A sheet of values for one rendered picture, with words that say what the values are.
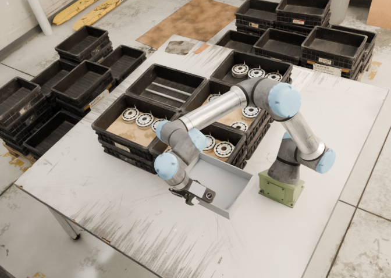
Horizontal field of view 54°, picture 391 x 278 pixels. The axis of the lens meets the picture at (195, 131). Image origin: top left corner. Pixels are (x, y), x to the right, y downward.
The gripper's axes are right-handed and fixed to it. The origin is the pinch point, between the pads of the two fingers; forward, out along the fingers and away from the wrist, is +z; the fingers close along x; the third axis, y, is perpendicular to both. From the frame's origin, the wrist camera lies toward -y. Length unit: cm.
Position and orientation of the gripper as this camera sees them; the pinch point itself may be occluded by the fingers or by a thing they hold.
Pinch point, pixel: (199, 199)
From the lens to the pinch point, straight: 150.9
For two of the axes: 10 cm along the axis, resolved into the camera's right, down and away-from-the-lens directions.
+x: -4.4, 8.4, -3.2
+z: 2.7, 4.6, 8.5
